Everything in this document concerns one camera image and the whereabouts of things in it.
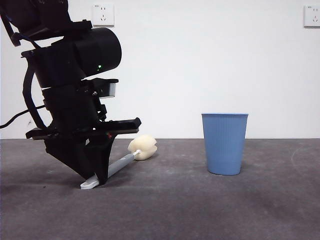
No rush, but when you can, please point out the grey-handled sponge cup brush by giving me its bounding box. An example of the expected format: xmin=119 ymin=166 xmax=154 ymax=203
xmin=79 ymin=134 xmax=158 ymax=191

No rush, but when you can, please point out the blue ribbed plastic cup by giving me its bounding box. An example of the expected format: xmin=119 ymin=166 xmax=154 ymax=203
xmin=201 ymin=112 xmax=249 ymax=176

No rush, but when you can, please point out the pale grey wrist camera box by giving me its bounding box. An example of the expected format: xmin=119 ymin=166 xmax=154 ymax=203
xmin=108 ymin=82 xmax=118 ymax=99

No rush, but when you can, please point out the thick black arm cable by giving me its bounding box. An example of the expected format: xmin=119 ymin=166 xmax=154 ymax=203
xmin=21 ymin=66 xmax=46 ymax=130

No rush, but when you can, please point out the thin black cable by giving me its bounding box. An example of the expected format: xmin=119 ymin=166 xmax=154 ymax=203
xmin=0 ymin=104 xmax=47 ymax=130

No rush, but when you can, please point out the white wall socket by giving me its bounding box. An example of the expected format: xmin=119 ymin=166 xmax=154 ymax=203
xmin=303 ymin=4 xmax=320 ymax=29
xmin=91 ymin=3 xmax=116 ymax=28

